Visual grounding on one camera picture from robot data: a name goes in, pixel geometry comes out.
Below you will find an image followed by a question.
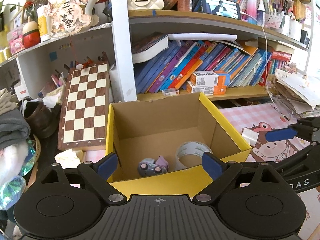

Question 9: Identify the white charging cable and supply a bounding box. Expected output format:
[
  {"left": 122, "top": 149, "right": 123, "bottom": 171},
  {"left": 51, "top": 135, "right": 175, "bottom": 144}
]
[{"left": 240, "top": 11, "right": 291, "bottom": 120}]

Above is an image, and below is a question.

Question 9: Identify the purple toy car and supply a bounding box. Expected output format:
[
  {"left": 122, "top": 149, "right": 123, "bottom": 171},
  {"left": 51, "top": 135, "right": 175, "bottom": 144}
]
[{"left": 137, "top": 155, "right": 169, "bottom": 177}]

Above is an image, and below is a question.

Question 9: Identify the lower orange white box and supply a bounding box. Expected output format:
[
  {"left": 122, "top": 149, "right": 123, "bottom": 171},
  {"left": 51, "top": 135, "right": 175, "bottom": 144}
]
[{"left": 187, "top": 81, "right": 227, "bottom": 96}]

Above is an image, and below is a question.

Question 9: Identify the wooden bookshelf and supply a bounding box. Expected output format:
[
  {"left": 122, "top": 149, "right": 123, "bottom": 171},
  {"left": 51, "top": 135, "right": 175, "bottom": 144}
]
[{"left": 109, "top": 0, "right": 313, "bottom": 103}]

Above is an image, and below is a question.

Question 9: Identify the grey folded cloth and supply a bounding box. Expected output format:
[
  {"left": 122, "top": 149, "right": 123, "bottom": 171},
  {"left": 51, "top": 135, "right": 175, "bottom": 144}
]
[{"left": 0, "top": 109, "right": 31, "bottom": 149}]

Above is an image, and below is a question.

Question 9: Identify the pink cartoon desk mat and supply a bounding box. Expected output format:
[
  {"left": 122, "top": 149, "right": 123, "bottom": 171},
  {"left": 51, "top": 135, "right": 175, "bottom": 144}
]
[{"left": 82, "top": 102, "right": 320, "bottom": 240}]

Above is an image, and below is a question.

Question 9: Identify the yellow cardboard box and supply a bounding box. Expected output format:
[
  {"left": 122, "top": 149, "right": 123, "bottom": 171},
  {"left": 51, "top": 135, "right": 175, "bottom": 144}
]
[{"left": 106, "top": 93, "right": 251, "bottom": 197}]

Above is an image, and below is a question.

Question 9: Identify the red white doll figure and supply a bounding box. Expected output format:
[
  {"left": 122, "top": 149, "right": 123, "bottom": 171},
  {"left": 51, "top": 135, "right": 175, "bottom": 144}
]
[{"left": 22, "top": 16, "right": 41, "bottom": 49}]

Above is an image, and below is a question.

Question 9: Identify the stack of papers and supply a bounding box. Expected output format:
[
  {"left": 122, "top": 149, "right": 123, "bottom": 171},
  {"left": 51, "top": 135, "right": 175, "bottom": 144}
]
[{"left": 274, "top": 69, "right": 319, "bottom": 118}]

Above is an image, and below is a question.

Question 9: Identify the wooden chessboard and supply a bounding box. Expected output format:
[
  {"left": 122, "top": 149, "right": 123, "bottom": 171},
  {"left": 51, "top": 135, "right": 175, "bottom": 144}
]
[{"left": 57, "top": 63, "right": 110, "bottom": 151}]

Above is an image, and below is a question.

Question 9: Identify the thick book lying flat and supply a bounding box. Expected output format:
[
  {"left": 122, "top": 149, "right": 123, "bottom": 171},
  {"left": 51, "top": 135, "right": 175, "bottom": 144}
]
[{"left": 131, "top": 32, "right": 169, "bottom": 64}]

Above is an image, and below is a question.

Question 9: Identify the small red white box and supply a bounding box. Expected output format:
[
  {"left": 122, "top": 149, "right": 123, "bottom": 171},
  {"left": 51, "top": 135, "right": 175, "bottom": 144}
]
[{"left": 162, "top": 88, "right": 180, "bottom": 97}]

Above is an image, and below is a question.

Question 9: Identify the brown leather shoe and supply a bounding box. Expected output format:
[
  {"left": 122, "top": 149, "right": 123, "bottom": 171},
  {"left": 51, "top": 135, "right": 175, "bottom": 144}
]
[{"left": 20, "top": 96, "right": 61, "bottom": 139}]

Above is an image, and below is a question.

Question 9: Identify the upper orange white box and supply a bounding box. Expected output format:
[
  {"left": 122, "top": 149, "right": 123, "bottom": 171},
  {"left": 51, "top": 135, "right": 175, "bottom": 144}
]
[{"left": 189, "top": 70, "right": 231, "bottom": 87}]

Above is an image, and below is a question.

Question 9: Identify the white flat board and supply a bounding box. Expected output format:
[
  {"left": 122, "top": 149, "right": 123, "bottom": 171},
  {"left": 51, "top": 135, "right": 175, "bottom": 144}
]
[{"left": 168, "top": 33, "right": 238, "bottom": 41}]

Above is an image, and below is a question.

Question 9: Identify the white charger plug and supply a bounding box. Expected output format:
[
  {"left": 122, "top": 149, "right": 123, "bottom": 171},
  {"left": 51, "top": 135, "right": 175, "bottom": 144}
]
[{"left": 241, "top": 128, "right": 259, "bottom": 147}]

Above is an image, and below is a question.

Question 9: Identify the orange white box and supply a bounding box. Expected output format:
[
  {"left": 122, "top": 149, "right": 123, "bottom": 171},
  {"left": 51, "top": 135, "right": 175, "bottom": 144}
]
[
  {"left": 187, "top": 81, "right": 227, "bottom": 96},
  {"left": 189, "top": 70, "right": 231, "bottom": 87}
]

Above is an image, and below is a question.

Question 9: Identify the rabbit lantern decoration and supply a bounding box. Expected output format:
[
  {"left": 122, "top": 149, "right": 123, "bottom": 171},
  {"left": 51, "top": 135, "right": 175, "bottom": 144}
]
[{"left": 44, "top": 0, "right": 99, "bottom": 37}]

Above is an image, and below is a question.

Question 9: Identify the smartphone on shelf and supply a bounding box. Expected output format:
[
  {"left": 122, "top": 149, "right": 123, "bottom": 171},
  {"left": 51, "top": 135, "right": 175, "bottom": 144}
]
[{"left": 201, "top": 0, "right": 241, "bottom": 20}]

